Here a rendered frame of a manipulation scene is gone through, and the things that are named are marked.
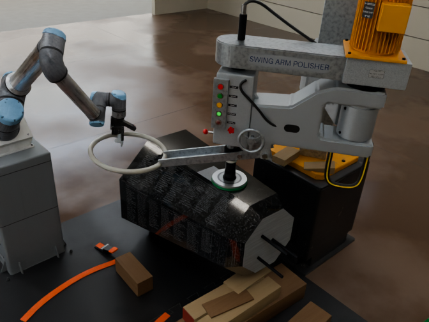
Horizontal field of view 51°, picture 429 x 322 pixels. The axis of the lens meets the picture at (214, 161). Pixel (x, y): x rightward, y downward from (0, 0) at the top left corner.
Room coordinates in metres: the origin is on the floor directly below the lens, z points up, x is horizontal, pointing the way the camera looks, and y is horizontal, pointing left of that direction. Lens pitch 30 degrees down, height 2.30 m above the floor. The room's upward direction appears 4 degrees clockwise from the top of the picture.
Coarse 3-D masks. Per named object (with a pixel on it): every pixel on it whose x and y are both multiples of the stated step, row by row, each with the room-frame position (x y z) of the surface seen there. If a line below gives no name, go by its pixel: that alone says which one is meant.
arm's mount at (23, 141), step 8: (24, 120) 2.59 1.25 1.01; (24, 128) 2.55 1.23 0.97; (24, 136) 2.51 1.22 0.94; (32, 136) 2.54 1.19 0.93; (0, 144) 2.40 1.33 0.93; (8, 144) 2.43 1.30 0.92; (16, 144) 2.47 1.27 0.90; (24, 144) 2.50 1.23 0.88; (32, 144) 2.54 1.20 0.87; (0, 152) 2.39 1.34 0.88; (8, 152) 2.43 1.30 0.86
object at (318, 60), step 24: (216, 48) 2.29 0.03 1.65; (240, 48) 2.21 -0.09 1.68; (264, 48) 2.19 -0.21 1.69; (288, 48) 2.21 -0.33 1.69; (312, 48) 2.24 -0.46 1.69; (336, 48) 2.27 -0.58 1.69; (288, 72) 2.16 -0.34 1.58; (312, 72) 2.14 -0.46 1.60; (336, 72) 2.12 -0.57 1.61; (360, 72) 2.09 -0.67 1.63; (384, 72) 2.07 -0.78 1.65; (408, 72) 2.05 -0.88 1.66
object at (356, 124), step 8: (344, 112) 2.17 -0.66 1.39; (352, 112) 2.13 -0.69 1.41; (360, 112) 2.11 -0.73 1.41; (368, 112) 2.11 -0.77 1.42; (376, 112) 2.14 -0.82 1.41; (344, 120) 2.16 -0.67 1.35; (352, 120) 2.12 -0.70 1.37; (360, 120) 2.11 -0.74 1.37; (368, 120) 2.11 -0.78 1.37; (336, 128) 2.21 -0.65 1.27; (344, 128) 2.15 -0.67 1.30; (352, 128) 2.12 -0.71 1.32; (360, 128) 2.11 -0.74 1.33; (368, 128) 2.12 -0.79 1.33; (344, 136) 2.14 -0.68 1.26; (352, 136) 2.12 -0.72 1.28; (360, 136) 2.11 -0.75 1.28; (368, 136) 2.13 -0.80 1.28
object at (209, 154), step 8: (256, 144) 2.34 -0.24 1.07; (272, 144) 2.33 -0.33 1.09; (168, 152) 2.43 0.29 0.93; (176, 152) 2.43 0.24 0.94; (184, 152) 2.42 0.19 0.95; (192, 152) 2.41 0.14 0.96; (200, 152) 2.40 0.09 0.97; (208, 152) 2.39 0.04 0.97; (216, 152) 2.38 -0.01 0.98; (232, 152) 2.26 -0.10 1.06; (240, 152) 2.25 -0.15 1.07; (160, 160) 2.33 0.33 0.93; (168, 160) 2.32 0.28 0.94; (176, 160) 2.31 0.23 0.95; (184, 160) 2.30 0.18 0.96; (192, 160) 2.29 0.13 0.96; (200, 160) 2.29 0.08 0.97; (208, 160) 2.28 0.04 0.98; (216, 160) 2.27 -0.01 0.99; (224, 160) 2.26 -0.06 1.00
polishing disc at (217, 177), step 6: (216, 174) 2.34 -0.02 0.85; (222, 174) 2.34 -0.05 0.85; (240, 174) 2.36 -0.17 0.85; (216, 180) 2.27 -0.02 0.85; (222, 180) 2.28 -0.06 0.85; (234, 180) 2.29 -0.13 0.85; (240, 180) 2.29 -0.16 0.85; (246, 180) 2.30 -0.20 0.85; (222, 186) 2.22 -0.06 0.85; (228, 186) 2.22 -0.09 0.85; (234, 186) 2.22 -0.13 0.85; (240, 186) 2.23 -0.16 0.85
